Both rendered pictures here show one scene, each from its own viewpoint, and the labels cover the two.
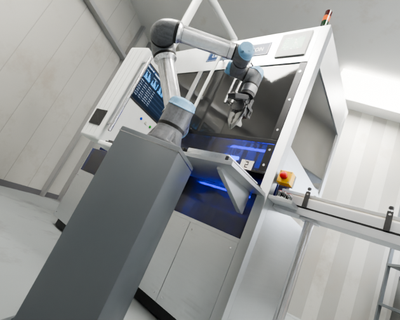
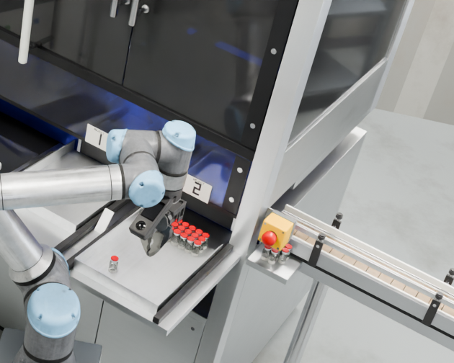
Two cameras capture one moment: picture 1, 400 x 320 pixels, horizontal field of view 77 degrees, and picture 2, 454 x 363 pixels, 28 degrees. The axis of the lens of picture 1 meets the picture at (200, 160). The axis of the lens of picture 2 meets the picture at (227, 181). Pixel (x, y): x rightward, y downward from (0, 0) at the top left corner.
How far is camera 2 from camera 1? 1.99 m
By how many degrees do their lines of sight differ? 51
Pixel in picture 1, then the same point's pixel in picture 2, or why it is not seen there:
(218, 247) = not seen: hidden behind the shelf
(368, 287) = not seen: outside the picture
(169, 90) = (9, 253)
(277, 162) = (258, 203)
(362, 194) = not seen: outside the picture
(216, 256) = (173, 337)
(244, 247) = (215, 332)
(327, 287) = not seen: outside the picture
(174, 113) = (52, 348)
